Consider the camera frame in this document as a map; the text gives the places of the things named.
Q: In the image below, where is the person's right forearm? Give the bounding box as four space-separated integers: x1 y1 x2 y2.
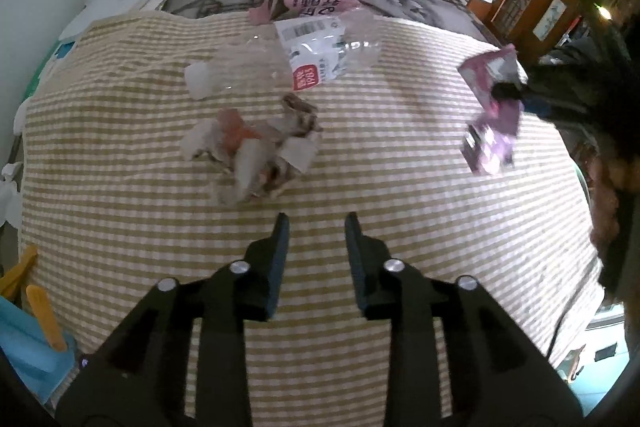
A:
597 177 640 303

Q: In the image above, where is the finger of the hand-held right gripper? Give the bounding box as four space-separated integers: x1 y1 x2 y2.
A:
490 82 556 120

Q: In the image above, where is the yellow plastic clip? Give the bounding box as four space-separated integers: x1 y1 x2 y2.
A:
0 244 38 299
25 284 68 353

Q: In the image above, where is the small pink wrapper piece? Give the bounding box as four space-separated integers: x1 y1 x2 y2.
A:
249 1 275 26

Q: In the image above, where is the beige striped tablecloth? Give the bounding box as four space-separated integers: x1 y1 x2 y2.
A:
17 9 603 427

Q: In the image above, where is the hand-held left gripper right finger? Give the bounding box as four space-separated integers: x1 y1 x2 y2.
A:
344 212 586 427

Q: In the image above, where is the plastic wrapper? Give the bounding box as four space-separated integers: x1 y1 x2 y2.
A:
181 93 322 208

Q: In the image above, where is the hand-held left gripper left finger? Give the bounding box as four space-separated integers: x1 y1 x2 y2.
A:
55 212 291 427

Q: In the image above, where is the crushed clear plastic bottle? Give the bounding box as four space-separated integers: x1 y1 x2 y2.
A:
184 9 383 102

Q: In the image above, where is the blue plastic holder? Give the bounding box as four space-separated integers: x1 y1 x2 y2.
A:
0 297 78 408

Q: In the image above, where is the pink purple snack wrapper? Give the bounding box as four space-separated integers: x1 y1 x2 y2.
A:
457 44 526 178

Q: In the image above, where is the white board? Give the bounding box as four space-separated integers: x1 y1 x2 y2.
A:
60 0 176 42

